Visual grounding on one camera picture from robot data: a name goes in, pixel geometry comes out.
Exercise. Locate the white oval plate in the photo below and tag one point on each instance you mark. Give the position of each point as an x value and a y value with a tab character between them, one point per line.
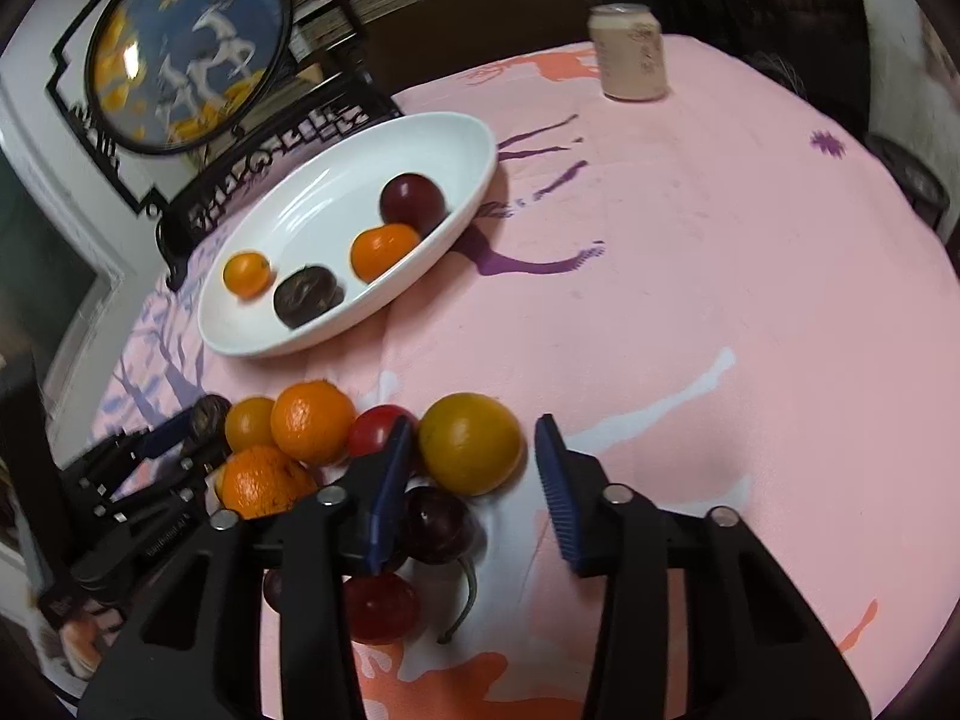
322	187

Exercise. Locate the round orange mandarin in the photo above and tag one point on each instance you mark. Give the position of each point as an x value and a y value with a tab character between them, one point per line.
311	420

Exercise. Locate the round deer picture stand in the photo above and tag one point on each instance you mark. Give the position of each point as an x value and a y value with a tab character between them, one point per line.
187	45

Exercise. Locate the large yellow-orange citrus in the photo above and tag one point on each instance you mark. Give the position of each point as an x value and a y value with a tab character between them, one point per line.
469	442

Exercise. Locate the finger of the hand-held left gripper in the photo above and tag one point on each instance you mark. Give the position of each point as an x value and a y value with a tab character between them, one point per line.
169	435
191	466

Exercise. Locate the thin dark stem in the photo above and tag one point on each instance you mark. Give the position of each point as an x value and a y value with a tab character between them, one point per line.
471	592

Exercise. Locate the small orange kumquat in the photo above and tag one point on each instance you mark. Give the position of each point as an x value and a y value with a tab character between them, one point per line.
246	274

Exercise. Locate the rough-skinned orange mandarin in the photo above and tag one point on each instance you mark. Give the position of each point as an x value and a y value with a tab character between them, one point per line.
262	484

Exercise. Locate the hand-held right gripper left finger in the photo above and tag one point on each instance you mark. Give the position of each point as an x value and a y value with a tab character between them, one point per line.
386	495

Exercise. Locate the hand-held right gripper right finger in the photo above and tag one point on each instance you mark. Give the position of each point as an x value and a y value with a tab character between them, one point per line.
559	495

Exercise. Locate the small yellow-orange citrus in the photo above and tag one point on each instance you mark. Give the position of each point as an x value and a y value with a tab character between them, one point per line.
249	424

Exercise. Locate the pale drink can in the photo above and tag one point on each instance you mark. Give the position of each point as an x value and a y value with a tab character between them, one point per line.
630	52

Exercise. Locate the bright orange mandarin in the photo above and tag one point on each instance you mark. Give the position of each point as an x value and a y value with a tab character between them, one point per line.
382	251

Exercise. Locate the red cherry tomato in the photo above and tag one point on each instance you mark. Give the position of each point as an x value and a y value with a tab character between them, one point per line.
371	431
382	607

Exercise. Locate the white framed window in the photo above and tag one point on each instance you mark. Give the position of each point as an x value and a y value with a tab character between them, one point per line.
45	270

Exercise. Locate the round black stool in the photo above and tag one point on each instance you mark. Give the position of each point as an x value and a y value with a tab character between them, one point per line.
907	172

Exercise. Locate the brown wooden board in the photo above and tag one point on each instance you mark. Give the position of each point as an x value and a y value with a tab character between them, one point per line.
480	22

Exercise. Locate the black folding board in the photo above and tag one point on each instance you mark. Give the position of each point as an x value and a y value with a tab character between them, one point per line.
750	15

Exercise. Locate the dark purple plum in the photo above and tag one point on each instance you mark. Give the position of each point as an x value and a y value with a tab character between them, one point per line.
439	525
411	199

